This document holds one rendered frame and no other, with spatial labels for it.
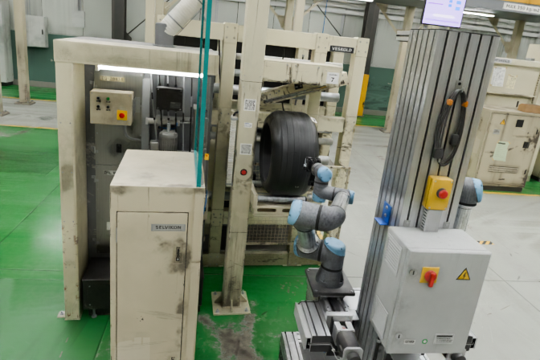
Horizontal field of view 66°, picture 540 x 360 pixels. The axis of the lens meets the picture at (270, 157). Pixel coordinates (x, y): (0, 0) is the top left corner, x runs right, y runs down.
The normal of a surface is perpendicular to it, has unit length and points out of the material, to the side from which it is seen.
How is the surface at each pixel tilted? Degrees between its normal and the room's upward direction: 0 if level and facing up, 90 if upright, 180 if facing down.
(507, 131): 90
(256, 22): 90
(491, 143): 90
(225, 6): 90
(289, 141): 59
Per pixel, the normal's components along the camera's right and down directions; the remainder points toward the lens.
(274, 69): 0.19, 0.29
